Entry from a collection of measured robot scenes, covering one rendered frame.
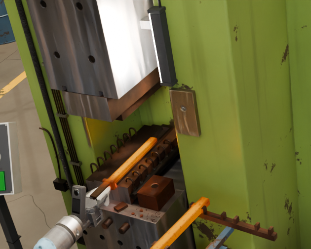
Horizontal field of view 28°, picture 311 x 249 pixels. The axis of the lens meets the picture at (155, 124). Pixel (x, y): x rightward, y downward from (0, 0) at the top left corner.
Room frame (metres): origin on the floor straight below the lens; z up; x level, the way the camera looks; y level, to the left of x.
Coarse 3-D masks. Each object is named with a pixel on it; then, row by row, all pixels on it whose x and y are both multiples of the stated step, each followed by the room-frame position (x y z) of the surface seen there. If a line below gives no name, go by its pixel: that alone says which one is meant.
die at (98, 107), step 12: (156, 72) 2.09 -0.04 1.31; (144, 84) 2.02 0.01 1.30; (72, 96) 1.94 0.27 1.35; (84, 96) 1.91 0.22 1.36; (96, 96) 1.87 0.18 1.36; (132, 96) 1.95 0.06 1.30; (72, 108) 1.95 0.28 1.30; (84, 108) 1.91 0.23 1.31; (96, 108) 1.88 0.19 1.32; (108, 108) 1.85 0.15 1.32; (120, 108) 1.89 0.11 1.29; (108, 120) 1.86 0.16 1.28
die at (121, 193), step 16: (144, 128) 2.27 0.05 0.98; (128, 144) 2.17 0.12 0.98; (160, 144) 2.10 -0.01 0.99; (176, 144) 2.12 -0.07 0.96; (112, 160) 2.07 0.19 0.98; (144, 160) 2.01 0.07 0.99; (96, 176) 1.98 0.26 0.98; (128, 176) 1.92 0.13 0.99; (144, 176) 1.93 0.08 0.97; (112, 192) 1.89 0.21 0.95; (128, 192) 1.85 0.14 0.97
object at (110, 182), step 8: (144, 144) 2.10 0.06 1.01; (152, 144) 2.10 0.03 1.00; (136, 152) 2.05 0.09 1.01; (144, 152) 2.05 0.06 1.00; (128, 160) 2.00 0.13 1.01; (136, 160) 2.01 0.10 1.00; (120, 168) 1.96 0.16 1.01; (112, 176) 1.91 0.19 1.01; (104, 184) 1.87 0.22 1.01; (112, 184) 1.87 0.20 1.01; (96, 192) 1.83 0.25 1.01; (96, 200) 1.81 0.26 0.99
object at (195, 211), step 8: (200, 200) 1.63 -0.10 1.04; (208, 200) 1.63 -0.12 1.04; (192, 208) 1.59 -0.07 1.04; (200, 208) 1.59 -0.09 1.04; (184, 216) 1.56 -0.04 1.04; (192, 216) 1.56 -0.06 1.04; (176, 224) 1.53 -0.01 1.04; (184, 224) 1.53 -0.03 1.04; (168, 232) 1.50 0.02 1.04; (176, 232) 1.49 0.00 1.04; (160, 240) 1.47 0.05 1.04; (168, 240) 1.46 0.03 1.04; (152, 248) 1.44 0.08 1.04; (160, 248) 1.44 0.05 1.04
